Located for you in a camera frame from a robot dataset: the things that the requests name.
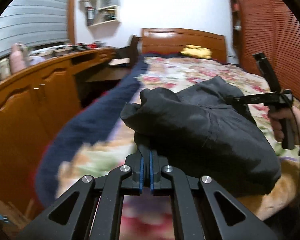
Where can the white wall shelf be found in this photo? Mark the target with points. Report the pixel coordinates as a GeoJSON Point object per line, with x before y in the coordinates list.
{"type": "Point", "coordinates": [99, 12]}

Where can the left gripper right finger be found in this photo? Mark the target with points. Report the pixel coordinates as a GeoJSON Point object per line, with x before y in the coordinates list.
{"type": "Point", "coordinates": [201, 208]}

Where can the wooden louvered wardrobe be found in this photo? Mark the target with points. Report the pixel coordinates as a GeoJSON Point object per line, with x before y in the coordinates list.
{"type": "Point", "coordinates": [270, 27]}

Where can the grey window blind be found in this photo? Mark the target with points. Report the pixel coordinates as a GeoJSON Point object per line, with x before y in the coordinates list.
{"type": "Point", "coordinates": [33, 23]}

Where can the yellow Pikachu plush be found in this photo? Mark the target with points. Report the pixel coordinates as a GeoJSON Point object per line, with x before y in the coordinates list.
{"type": "Point", "coordinates": [196, 51]}

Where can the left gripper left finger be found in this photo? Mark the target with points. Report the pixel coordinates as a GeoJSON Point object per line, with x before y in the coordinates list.
{"type": "Point", "coordinates": [92, 207]}

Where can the wooden desk with cabinets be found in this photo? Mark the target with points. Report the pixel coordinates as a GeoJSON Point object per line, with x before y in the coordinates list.
{"type": "Point", "coordinates": [35, 104]}

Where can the black zip jacket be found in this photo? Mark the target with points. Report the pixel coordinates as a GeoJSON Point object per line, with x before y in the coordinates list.
{"type": "Point", "coordinates": [199, 133]}

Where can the dark wooden chair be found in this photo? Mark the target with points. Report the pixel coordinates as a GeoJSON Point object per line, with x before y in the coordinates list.
{"type": "Point", "coordinates": [126, 57]}

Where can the floral bed blanket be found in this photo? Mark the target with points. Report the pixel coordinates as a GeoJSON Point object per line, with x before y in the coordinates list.
{"type": "Point", "coordinates": [149, 217]}

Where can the person's right hand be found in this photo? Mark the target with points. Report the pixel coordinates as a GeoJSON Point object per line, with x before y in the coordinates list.
{"type": "Point", "coordinates": [286, 113]}

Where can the wooden bed headboard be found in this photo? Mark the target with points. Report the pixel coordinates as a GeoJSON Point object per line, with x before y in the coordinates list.
{"type": "Point", "coordinates": [173, 40]}

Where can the pink bottle on desk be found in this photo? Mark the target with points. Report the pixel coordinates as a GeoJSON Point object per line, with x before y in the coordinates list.
{"type": "Point", "coordinates": [18, 58]}

